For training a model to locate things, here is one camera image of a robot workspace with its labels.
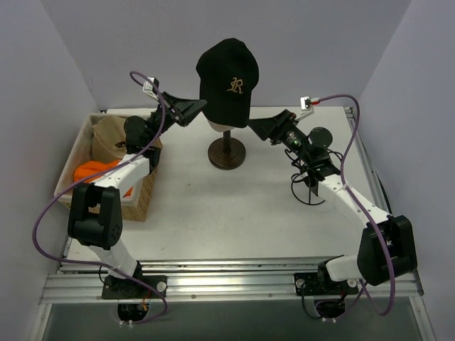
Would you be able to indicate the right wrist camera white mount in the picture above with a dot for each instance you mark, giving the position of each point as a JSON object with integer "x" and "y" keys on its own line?
{"x": 307, "y": 107}

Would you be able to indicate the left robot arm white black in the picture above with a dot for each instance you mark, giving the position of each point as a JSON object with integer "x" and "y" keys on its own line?
{"x": 96, "y": 209}

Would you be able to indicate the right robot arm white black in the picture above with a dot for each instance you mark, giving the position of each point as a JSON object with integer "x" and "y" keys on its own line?
{"x": 386, "y": 249}

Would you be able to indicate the beige cap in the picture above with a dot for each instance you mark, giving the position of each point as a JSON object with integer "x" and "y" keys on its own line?
{"x": 109, "y": 139}

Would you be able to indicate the black baseball cap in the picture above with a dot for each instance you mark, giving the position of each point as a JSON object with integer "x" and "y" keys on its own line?
{"x": 228, "y": 74}

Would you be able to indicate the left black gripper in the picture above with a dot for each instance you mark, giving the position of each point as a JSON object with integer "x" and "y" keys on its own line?
{"x": 170, "y": 109}

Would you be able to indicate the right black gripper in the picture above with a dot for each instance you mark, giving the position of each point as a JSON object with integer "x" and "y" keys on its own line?
{"x": 278, "y": 127}

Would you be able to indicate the aluminium rail frame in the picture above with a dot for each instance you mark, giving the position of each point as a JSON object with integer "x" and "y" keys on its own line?
{"x": 240, "y": 235}

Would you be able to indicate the orange cap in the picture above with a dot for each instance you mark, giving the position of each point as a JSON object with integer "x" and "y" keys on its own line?
{"x": 90, "y": 170}

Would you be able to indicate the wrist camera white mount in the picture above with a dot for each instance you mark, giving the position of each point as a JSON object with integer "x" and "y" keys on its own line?
{"x": 307, "y": 107}
{"x": 151, "y": 86}

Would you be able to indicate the wicker basket with liner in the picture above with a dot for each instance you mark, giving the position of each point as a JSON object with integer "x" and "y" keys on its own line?
{"x": 135, "y": 204}

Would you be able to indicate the cream mannequin head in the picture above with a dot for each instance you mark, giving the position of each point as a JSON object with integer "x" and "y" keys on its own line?
{"x": 220, "y": 127}

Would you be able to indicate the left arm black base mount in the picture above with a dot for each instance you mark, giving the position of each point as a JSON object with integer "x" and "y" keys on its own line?
{"x": 122, "y": 289}

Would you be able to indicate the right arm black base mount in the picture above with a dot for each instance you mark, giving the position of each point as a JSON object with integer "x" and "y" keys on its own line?
{"x": 318, "y": 283}

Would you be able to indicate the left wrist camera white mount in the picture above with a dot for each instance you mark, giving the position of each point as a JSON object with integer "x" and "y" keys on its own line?
{"x": 151, "y": 86}

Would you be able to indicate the dark wooden mannequin stand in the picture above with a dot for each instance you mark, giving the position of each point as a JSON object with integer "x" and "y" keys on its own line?
{"x": 226, "y": 153}

